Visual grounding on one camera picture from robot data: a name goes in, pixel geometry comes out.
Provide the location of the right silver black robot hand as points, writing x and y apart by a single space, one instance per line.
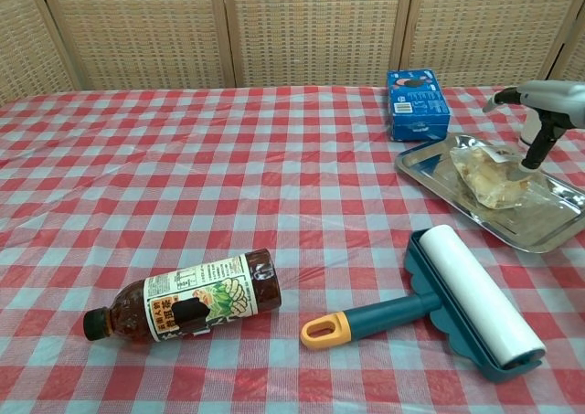
557 103

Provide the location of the pastry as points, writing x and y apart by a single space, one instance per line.
489 181

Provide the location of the stainless steel rectangular tray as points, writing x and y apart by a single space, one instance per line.
425 167

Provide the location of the blue cookie box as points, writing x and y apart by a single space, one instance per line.
418 108

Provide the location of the woven bamboo folding screen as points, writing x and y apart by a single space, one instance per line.
297 30

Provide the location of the red white checkered tablecloth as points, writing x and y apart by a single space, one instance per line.
274 181

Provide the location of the brown tea bottle with label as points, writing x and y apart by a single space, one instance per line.
205 295

